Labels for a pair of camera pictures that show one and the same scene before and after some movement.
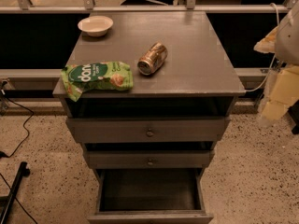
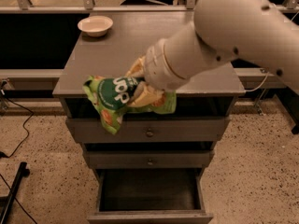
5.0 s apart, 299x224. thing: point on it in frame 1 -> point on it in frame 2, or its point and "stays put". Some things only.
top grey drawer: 148,129 stays put
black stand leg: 23,171 stays put
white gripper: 288,41 -> 156,66
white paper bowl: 95,25 stays put
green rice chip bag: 107,76 -> 110,96
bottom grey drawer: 150,196 stays put
